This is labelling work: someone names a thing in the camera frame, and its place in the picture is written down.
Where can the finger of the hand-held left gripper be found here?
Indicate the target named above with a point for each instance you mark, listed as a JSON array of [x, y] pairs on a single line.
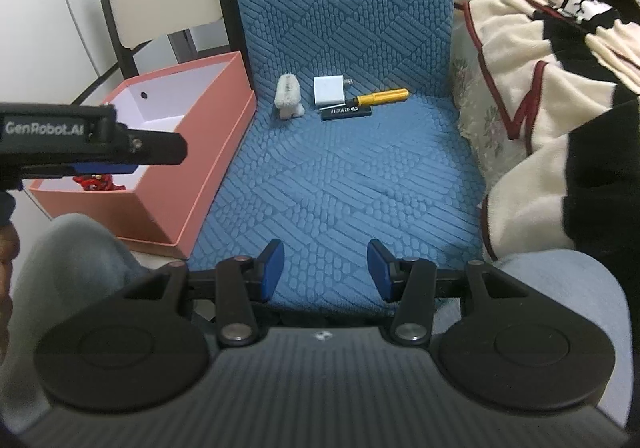
[[100, 169], [155, 147]]

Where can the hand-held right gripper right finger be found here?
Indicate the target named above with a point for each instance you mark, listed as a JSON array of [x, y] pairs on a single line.
[[379, 273]]

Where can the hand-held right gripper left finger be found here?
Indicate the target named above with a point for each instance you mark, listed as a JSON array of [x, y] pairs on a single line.
[[272, 273]]

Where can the red toy figure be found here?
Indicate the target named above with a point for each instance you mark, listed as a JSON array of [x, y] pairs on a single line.
[[95, 183]]

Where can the pink cardboard box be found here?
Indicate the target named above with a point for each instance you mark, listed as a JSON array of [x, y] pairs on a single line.
[[165, 188]]

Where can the white plush toy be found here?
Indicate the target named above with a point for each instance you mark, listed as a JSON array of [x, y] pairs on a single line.
[[287, 92]]

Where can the yellow screwdriver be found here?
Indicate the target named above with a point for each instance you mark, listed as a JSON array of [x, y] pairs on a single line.
[[385, 96]]

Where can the white charger adapter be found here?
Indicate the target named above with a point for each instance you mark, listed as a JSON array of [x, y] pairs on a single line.
[[327, 88]]

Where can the person's left hand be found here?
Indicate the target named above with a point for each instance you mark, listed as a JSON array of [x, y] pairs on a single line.
[[7, 273]]

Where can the person's left leg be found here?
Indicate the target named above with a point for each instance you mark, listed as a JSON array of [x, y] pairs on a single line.
[[75, 258]]

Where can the blue textured cushion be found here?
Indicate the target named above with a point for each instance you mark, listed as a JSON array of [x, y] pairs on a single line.
[[340, 188]]

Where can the floral bed sheet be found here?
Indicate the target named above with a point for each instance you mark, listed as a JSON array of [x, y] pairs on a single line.
[[475, 107]]

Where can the cream and black printed blanket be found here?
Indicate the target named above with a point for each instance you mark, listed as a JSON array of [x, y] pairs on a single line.
[[530, 137]]

